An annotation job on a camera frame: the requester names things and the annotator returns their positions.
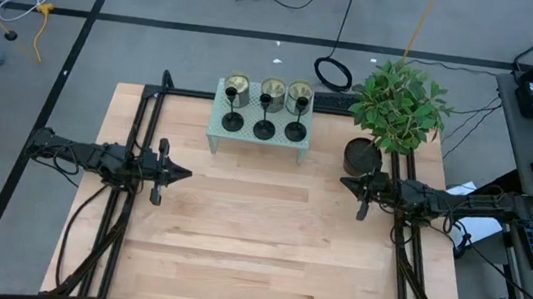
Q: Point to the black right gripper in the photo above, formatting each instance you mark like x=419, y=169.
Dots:
x=382, y=193

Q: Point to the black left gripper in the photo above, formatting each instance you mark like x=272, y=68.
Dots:
x=160, y=172

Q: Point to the black candlestick holder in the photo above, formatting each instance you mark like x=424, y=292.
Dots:
x=263, y=130
x=295, y=131
x=233, y=122

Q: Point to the silver labelled candle tin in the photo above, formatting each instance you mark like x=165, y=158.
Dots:
x=241, y=82
x=276, y=87
x=298, y=89

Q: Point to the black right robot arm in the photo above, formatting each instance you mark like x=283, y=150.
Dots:
x=466, y=205

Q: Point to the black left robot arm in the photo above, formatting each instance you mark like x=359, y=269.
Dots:
x=94, y=156

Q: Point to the pale green mesh riser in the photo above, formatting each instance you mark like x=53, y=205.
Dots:
x=214, y=131

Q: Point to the green plant in black pot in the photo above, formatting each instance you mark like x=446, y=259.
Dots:
x=397, y=109

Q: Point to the white paper sheet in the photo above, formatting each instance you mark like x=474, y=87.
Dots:
x=481, y=229

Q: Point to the black aluminium table frame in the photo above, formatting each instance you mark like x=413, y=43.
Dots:
x=187, y=93

